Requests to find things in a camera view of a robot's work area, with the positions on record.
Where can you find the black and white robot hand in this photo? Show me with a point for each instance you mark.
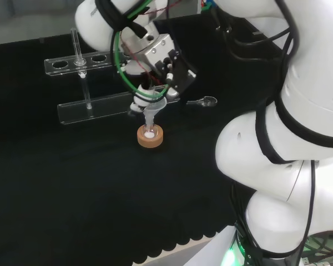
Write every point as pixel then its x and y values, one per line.
pixel 183 74

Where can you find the clear conical funnel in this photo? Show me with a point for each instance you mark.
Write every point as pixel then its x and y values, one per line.
pixel 155 105

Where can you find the clear round-bottom flask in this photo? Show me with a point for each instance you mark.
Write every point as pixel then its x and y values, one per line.
pixel 150 133

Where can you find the clear funnel stand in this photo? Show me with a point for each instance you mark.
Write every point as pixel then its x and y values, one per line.
pixel 105 106

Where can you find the small grey tape piece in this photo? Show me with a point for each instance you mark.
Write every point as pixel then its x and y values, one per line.
pixel 258 33

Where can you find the black bench cloth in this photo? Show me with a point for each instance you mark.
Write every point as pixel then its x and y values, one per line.
pixel 86 180

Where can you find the silver wrist mount block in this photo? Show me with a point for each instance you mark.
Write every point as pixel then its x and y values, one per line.
pixel 158 47

